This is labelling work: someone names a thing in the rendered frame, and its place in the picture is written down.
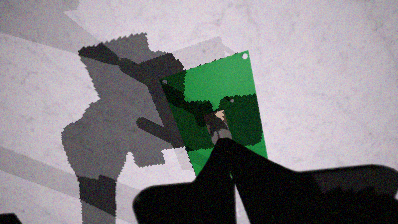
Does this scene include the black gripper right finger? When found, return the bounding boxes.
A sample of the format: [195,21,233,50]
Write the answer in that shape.
[223,137,398,224]

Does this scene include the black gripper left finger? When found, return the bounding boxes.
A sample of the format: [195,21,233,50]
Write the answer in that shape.
[132,138,237,224]

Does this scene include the green circuit board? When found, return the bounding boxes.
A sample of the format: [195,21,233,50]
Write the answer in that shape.
[159,50,268,176]

